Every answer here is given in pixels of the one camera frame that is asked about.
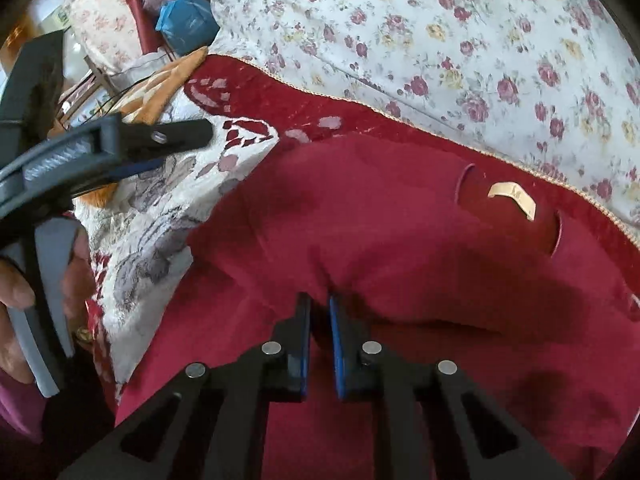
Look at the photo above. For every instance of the pale floral cloth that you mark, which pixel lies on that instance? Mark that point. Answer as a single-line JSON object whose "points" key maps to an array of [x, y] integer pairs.
{"points": [[100, 20]]}

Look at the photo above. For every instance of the person's left hand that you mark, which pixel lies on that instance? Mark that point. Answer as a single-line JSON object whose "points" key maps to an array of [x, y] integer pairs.
{"points": [[80, 285]]}

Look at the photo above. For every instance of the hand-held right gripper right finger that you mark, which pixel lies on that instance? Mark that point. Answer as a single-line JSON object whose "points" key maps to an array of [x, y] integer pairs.
{"points": [[339, 345]]}

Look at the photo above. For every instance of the orange cloth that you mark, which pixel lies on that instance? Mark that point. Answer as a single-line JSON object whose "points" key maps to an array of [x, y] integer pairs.
{"points": [[165, 80]]}

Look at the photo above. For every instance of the blue plastic bag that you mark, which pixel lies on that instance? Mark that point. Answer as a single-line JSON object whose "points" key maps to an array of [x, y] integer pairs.
{"points": [[186, 15]]}

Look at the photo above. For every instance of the white floral quilt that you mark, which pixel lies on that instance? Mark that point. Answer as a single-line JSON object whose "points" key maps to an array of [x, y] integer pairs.
{"points": [[450, 50]]}

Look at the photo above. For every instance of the red shirt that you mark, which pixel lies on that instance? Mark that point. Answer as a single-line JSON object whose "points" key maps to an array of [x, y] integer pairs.
{"points": [[400, 260]]}

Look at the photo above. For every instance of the red and white floral blanket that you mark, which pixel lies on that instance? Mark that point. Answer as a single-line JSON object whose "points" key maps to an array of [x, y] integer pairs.
{"points": [[150, 220]]}

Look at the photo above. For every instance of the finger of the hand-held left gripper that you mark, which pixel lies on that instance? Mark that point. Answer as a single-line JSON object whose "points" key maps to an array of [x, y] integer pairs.
{"points": [[165, 135]]}

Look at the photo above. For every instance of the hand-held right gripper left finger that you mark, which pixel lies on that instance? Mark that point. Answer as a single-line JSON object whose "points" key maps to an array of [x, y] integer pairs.
{"points": [[301, 340]]}

